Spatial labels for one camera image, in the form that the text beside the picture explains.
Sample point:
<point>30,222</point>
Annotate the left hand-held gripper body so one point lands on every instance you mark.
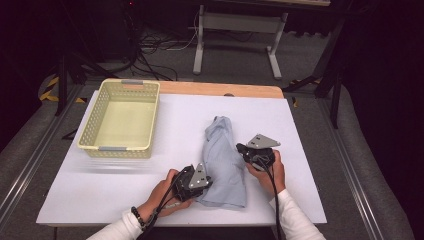
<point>186,185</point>

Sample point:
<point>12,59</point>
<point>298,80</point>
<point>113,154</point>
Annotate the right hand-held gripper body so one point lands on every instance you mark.
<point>261,156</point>

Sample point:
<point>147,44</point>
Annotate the light blue knit garment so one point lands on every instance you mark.
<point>225,166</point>

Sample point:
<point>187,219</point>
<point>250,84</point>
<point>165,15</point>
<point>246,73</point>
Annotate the pale yellow plastic basket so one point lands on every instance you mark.
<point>123,123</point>

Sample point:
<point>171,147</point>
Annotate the person's right hand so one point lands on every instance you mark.
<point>279,176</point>

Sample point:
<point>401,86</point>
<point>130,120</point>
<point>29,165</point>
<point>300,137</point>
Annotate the person's left hand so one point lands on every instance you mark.
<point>150,201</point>

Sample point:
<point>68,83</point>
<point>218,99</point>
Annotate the white sheet table cover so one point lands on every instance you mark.
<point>180,120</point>

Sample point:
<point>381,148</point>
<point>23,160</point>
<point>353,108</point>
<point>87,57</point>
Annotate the black metal stand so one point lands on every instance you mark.
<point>335,100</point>
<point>62,86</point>

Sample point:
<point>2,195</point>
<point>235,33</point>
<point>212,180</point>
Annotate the white metal stand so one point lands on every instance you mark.
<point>240,21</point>

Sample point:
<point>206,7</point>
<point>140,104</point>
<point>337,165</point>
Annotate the yellow black hazard tape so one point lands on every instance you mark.
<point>50,90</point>

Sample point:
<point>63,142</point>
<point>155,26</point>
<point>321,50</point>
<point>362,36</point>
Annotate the metal floor rail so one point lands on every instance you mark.
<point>36,150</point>
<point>353,180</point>

